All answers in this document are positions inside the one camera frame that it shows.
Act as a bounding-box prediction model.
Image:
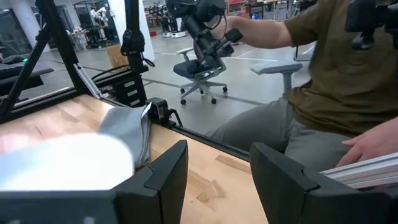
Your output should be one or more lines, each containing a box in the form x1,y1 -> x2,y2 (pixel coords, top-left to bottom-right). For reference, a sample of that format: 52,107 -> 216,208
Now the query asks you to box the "silver aluminium rail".
320,151 -> 398,190

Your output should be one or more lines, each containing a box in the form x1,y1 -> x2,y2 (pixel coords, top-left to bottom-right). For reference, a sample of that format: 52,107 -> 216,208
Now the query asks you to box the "black workbench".
0,54 -> 54,94

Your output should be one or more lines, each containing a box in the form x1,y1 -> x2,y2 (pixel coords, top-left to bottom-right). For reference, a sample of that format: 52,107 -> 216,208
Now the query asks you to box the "white round plate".
0,133 -> 135,191

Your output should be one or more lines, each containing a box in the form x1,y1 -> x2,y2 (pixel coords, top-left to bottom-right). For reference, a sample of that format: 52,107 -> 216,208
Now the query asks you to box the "blue-grey cloth napkin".
98,104 -> 153,169

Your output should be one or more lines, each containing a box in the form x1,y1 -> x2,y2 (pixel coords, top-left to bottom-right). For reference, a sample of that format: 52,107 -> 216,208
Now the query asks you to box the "person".
206,0 -> 398,172

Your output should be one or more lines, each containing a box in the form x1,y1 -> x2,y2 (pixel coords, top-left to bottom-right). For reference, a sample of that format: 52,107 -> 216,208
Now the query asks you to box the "brown cardboard box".
106,44 -> 129,68

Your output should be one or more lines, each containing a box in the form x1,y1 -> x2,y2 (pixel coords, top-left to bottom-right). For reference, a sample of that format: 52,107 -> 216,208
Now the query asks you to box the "grey office chair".
250,60 -> 303,98

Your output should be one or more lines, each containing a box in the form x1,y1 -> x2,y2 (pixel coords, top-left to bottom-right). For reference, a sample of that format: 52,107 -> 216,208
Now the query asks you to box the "blue office chair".
173,46 -> 229,106

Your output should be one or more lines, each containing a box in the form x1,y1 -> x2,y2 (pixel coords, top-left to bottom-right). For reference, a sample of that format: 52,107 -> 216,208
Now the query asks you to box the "black labelled base box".
113,73 -> 149,106

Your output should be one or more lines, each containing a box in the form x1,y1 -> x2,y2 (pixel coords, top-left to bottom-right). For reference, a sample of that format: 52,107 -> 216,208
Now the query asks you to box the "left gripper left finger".
113,139 -> 189,224

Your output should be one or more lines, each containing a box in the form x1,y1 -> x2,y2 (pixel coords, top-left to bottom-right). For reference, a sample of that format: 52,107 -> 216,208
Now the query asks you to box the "person's hand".
213,15 -> 242,43
335,116 -> 398,169

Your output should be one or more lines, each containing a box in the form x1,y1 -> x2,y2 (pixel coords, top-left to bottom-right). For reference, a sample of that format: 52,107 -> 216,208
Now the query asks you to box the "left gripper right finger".
249,142 -> 386,224

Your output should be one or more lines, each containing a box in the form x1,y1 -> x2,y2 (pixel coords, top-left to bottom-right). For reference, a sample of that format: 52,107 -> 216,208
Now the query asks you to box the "black camera cable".
167,108 -> 184,128

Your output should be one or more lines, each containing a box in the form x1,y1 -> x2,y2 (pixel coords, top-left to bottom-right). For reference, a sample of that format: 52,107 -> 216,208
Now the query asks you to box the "black rig frame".
0,0 -> 251,161

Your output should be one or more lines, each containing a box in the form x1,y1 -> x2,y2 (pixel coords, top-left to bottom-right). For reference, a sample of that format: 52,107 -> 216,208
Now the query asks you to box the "white humanoid robot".
89,7 -> 109,29

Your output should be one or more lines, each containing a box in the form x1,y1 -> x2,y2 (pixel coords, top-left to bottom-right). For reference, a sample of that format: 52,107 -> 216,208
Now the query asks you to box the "white cluttered table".
67,26 -> 90,52

